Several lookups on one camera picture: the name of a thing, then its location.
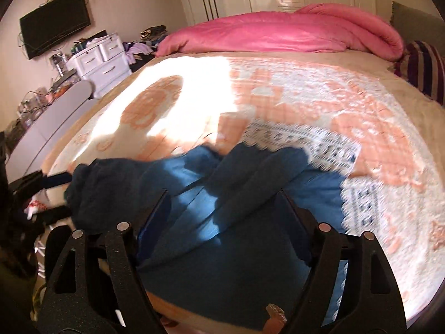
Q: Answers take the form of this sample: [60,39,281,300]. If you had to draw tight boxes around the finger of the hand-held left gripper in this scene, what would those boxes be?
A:
[9,170,73,195]
[26,206,72,225]

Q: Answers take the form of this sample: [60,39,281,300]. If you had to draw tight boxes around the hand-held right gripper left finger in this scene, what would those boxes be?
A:
[36,188,172,334]

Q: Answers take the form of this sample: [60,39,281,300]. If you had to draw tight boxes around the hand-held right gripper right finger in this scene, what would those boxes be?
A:
[276,188,407,334]

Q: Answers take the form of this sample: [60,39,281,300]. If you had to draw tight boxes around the blue denim pants lace hem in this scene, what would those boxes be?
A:
[64,122,386,331]

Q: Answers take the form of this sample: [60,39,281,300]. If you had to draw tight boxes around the grey oval table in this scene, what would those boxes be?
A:
[7,80,101,181]

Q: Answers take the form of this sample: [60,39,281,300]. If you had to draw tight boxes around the orange white printed blanket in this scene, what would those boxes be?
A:
[42,56,445,324]

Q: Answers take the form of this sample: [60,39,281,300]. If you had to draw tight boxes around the cluttered desk items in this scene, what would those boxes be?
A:
[10,50,82,126]

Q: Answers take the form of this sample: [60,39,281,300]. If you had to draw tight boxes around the white drawer cabinet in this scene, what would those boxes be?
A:
[66,33,133,98]

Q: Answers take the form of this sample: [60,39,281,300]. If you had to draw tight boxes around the pile of clothes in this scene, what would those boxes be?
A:
[123,24,167,65]

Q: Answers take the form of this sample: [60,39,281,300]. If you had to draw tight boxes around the peach patterned blanket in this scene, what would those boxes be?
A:
[42,49,445,334]

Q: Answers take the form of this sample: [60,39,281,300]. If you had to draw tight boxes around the pink quilt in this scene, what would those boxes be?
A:
[155,3,406,61]

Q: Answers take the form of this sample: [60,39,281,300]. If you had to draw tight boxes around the striped dark garment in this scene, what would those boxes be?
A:
[394,40,445,107]

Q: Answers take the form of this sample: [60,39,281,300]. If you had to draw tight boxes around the grey headboard cushion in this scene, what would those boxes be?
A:
[389,1,440,42]

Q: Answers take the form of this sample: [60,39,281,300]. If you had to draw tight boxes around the black wall television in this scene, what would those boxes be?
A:
[19,0,93,60]

